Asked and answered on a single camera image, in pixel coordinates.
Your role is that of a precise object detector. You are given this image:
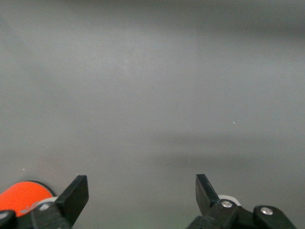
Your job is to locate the orange drink can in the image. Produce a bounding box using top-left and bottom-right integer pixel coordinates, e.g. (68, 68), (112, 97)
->
(0, 180), (55, 218)

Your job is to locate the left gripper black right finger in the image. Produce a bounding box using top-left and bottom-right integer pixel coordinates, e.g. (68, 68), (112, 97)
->
(185, 174), (241, 229)

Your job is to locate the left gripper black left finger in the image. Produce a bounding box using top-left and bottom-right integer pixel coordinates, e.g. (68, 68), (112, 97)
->
(30, 175), (89, 229)

